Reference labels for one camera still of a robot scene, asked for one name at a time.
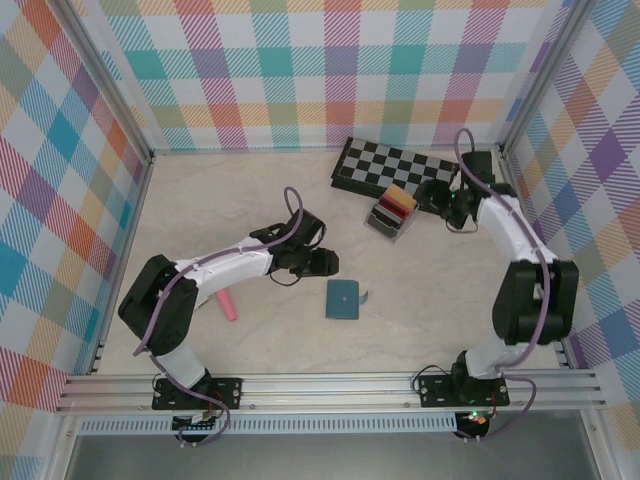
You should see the tan credit card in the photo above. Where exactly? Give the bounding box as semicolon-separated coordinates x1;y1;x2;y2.
383;183;419;214

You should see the grey credit card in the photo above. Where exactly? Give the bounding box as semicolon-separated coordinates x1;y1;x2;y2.
367;218;402;242

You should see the small left circuit board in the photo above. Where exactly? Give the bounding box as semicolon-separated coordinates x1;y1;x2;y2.
172;412;221;432

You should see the aluminium frame post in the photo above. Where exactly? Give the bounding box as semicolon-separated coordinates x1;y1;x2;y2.
57;0;154;166
497;0;596;159

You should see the black credit card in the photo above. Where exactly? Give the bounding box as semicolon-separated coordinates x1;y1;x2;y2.
372;202;409;229

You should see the white slotted cable duct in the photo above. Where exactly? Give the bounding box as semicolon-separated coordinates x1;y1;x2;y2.
77;417;459;436

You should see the teal card holder booklet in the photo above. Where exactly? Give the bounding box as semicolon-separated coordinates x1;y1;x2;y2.
324;278;371;321

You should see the small right circuit board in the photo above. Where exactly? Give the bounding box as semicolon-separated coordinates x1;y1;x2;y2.
458;408;492;427

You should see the wide aluminium frame rail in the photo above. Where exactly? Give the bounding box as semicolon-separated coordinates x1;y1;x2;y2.
54;372;607;414

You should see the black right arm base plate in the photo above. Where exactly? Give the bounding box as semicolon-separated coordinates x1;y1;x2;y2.
417;373;511;409

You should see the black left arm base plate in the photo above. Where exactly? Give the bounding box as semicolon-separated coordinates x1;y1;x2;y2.
152;377;245;412

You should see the red credit card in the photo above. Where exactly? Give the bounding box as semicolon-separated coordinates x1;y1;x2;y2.
378;196;415;217

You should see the folded black grey chessboard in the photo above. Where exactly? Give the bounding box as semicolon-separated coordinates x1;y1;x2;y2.
329;137;461;217

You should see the pink marker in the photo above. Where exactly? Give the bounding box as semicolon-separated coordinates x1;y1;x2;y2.
215;288;239;322

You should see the small circuit board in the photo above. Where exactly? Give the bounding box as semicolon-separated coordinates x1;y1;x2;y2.
172;412;221;432
458;408;492;427

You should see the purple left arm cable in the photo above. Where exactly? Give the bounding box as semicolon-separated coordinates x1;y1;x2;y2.
133;187;307;448

